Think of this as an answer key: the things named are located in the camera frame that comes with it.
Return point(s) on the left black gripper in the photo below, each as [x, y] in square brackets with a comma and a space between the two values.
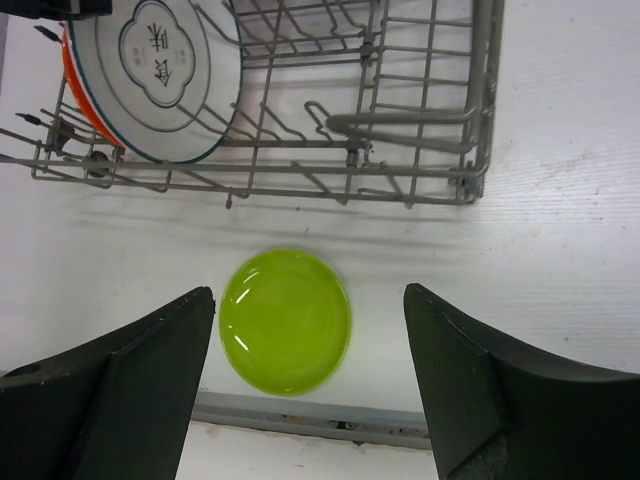
[58, 10]

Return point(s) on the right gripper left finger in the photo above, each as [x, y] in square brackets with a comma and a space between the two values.
[116, 407]

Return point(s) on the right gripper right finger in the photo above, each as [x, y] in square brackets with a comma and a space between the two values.
[499, 408]

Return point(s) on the white plate dark line emblem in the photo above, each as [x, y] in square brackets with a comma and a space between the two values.
[163, 76]

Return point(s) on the small green plate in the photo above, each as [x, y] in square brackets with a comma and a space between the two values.
[285, 322]

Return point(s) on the small orange plate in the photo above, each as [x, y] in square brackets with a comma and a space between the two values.
[85, 95]

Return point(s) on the front aluminium rail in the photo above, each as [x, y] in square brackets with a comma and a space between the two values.
[358, 425]

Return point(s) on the grey wire dish rack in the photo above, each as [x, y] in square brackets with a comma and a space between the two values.
[378, 101]

